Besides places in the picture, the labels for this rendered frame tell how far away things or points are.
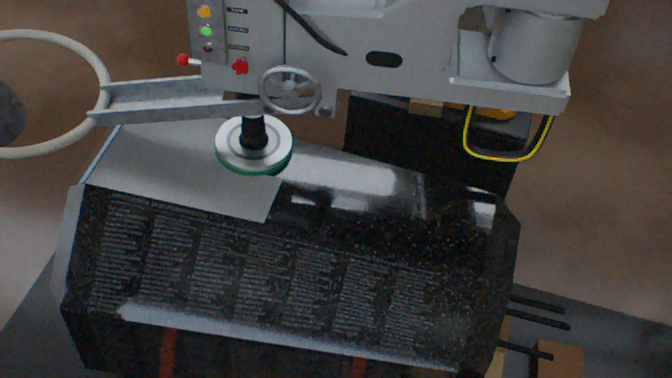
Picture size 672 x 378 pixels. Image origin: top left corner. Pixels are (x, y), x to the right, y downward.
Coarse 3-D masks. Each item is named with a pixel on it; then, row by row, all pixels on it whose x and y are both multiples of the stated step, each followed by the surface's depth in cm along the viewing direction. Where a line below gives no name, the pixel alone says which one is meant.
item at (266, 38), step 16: (224, 0) 158; (240, 0) 158; (256, 0) 157; (272, 0) 157; (288, 0) 162; (240, 16) 161; (256, 16) 161; (272, 16) 160; (240, 32) 164; (256, 32) 164; (272, 32) 163; (256, 48) 167; (272, 48) 167; (208, 64) 173; (224, 64) 172; (256, 64) 171; (272, 64) 170; (208, 80) 177; (224, 80) 176; (240, 80) 175; (256, 80) 175
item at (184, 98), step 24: (120, 96) 207; (144, 96) 205; (168, 96) 202; (192, 96) 200; (216, 96) 198; (312, 96) 184; (96, 120) 199; (120, 120) 198; (144, 120) 197; (168, 120) 196
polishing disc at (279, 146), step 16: (224, 128) 209; (240, 128) 209; (272, 128) 210; (224, 144) 205; (272, 144) 206; (288, 144) 207; (224, 160) 202; (240, 160) 202; (256, 160) 202; (272, 160) 202
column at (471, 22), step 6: (480, 6) 230; (468, 12) 231; (474, 12) 232; (480, 12) 232; (462, 18) 232; (468, 18) 233; (474, 18) 234; (480, 18) 234; (462, 24) 234; (468, 24) 235; (474, 24) 235; (480, 24) 236; (468, 30) 237; (474, 30) 238; (480, 30) 238; (486, 30) 239
